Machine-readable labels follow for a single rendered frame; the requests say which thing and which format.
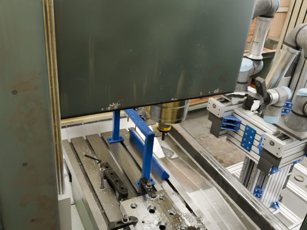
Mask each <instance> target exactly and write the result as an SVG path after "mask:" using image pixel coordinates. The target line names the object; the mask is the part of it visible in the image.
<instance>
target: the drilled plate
mask: <svg viewBox="0 0 307 230"><path fill-rule="evenodd" d="M156 196H157V197H158V198H157V199H156V197H155V200H152V198H151V197H150V196H149V195H148V194H146V195H143V196H139V197H136V198H132V199H129V200H125V201H122V202H121V204H120V210H121V212H122V214H123V216H124V214H125V213H127V216H135V217H138V222H137V223H136V224H133V225H130V226H129V227H130V229H131V230H178V229H179V230H187V226H191V225H190V223H189V222H188V221H187V219H186V218H185V217H184V215H183V214H182V213H181V211H180V210H179V208H178V207H177V206H176V204H175V203H174V202H173V200H172V199H171V197H170V196H169V195H168V194H167V192H166V191H165V189H163V190H159V191H156ZM149 197H150V198H149ZM148 199H149V200H148ZM161 200H162V201H161ZM149 201H150V202H149ZM136 203H137V204H136ZM137 205H138V206H137ZM155 206H156V207H155ZM159 220H161V221H159ZM157 222H158V223H157ZM156 223H157V225H156ZM176 224H177V225H176ZM181 224H183V225H184V226H181ZM148 225H149V226H148ZM170 226H171V227H170ZM168 227H169V228H168Z"/></svg>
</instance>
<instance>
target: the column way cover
mask: <svg viewBox="0 0 307 230"><path fill-rule="evenodd" d="M58 204H59V216H60V228H61V230H72V218H71V200H70V195H69V192H68V189H67V187H66V184H65V194H62V195H60V194H58Z"/></svg>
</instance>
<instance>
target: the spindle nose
mask: <svg viewBox="0 0 307 230"><path fill-rule="evenodd" d="M189 103H190V100H184V101H178V102H172V103H166V104H159V105H152V106H146V108H145V109H146V115H147V117H148V118H150V119H151V120H153V121H155V122H157V123H160V124H166V125H173V124H178V123H181V122H183V121H184V120H185V119H186V117H187V114H188V108H189Z"/></svg>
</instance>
